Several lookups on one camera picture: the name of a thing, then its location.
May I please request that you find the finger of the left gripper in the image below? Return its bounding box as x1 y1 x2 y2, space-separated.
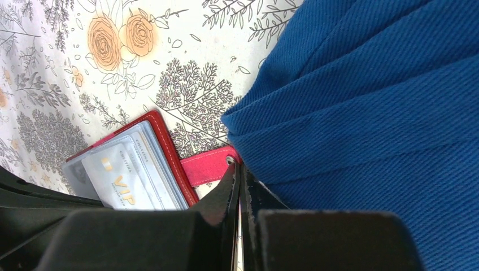
1 168 102 259

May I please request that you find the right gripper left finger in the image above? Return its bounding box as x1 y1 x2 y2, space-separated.
187 163 241 270

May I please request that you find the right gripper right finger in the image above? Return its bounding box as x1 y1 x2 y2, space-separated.
239 164 289 270

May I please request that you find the red leather card holder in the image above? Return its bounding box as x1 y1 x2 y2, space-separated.
65 110 241 211

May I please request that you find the silver card left sleeve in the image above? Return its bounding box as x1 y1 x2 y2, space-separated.
62 160 100 200

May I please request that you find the white gold VIP card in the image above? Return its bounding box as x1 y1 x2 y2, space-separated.
81 143 155 211

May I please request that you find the blue folded cloth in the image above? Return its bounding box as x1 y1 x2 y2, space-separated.
221 1 478 270

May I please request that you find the floral patterned table mat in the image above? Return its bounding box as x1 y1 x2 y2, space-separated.
1 0 301 194

